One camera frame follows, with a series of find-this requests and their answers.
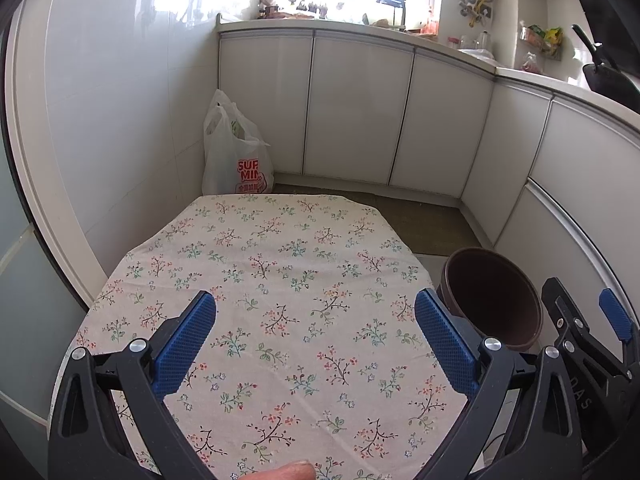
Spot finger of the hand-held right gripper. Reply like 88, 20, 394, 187
541, 277, 627, 377
599, 290, 640, 362

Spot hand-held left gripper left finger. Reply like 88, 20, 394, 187
46, 289, 218, 480

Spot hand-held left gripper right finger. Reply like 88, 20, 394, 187
414, 287, 585, 480

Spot brown plastic bin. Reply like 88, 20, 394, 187
436, 247, 544, 352

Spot person's left hand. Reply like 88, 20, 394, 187
252, 461, 316, 480

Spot white cabinet drawer front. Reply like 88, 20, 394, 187
526, 100, 640, 307
491, 182, 622, 312

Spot woven straw floor mat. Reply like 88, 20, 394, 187
385, 199, 484, 257
272, 183, 393, 211

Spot floral tablecloth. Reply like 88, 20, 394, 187
75, 192, 468, 480

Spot white cabinet door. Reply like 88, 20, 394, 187
218, 34, 316, 177
388, 50, 497, 197
303, 37, 416, 187
459, 82, 554, 247

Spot white framed glass door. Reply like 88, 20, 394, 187
0, 5, 108, 431

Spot white plastic shopping bag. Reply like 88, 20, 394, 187
202, 89, 276, 195

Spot black wok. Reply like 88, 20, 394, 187
571, 24, 640, 106

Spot water heater pipes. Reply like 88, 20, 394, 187
454, 0, 493, 28

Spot row of small jars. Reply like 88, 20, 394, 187
257, 0, 346, 21

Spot wall rack with seasoning packets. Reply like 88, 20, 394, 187
517, 22, 563, 61

